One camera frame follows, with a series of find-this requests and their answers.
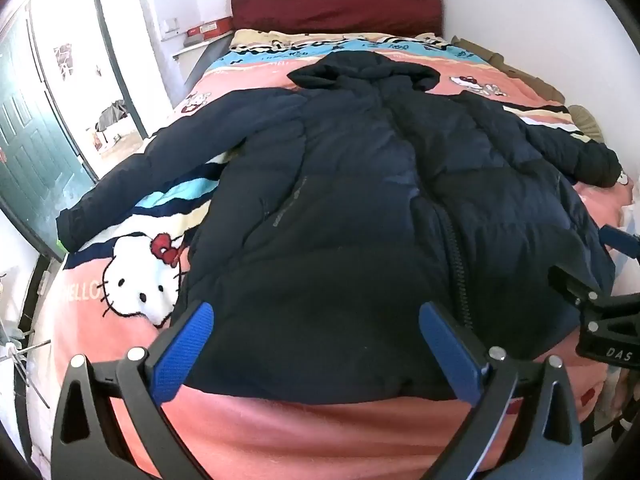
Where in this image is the dark red headboard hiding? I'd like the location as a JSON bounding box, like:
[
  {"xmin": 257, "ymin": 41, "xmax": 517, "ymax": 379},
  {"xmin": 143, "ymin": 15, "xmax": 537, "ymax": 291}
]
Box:
[{"xmin": 231, "ymin": 0, "xmax": 442, "ymax": 37}]

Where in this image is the brown cardboard beside bed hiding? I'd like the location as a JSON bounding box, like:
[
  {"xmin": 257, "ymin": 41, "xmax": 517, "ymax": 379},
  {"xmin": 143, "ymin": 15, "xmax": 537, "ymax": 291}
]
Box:
[{"xmin": 451, "ymin": 36, "xmax": 565, "ymax": 104}]

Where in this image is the metal drying rack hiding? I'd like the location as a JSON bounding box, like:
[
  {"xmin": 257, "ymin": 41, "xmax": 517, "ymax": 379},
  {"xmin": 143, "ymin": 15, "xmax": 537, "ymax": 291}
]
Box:
[{"xmin": 1, "ymin": 302, "xmax": 55, "ymax": 410}]

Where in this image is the dark navy puffer jacket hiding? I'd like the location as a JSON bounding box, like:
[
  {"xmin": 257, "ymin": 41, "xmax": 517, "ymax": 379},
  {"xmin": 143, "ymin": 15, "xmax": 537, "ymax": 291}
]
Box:
[{"xmin": 58, "ymin": 51, "xmax": 622, "ymax": 404}]

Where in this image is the green door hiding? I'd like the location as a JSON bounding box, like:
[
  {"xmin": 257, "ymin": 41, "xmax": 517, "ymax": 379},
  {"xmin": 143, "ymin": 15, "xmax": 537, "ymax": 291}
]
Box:
[{"xmin": 1, "ymin": 11, "xmax": 93, "ymax": 260}]

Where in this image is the beige woven fan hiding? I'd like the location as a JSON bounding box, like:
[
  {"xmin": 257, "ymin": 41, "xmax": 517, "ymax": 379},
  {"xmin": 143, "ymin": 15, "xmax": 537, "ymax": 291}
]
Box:
[{"xmin": 568, "ymin": 105, "xmax": 604, "ymax": 144}]

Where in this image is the wall poster picture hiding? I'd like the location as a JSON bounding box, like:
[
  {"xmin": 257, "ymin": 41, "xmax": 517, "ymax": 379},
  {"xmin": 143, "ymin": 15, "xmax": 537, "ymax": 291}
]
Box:
[{"xmin": 53, "ymin": 44, "xmax": 74, "ymax": 80}]

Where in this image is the green plastic object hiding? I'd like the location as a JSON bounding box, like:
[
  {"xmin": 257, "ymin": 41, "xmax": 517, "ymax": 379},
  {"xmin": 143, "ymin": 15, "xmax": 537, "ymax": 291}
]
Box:
[{"xmin": 56, "ymin": 240, "xmax": 67, "ymax": 255}]

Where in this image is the white wall switch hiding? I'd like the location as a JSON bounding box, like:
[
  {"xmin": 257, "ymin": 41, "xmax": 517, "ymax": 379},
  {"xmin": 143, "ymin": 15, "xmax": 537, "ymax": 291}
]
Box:
[{"xmin": 160, "ymin": 18, "xmax": 180, "ymax": 41}]

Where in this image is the clutter in hallway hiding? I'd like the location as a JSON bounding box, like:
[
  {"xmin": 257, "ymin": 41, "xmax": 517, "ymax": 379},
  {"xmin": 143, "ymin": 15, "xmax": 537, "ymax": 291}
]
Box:
[{"xmin": 93, "ymin": 100, "xmax": 129, "ymax": 152}]

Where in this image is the red white box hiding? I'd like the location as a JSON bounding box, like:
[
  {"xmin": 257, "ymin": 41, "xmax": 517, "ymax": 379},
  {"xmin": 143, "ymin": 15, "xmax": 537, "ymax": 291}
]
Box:
[{"xmin": 183, "ymin": 16, "xmax": 233, "ymax": 47}]

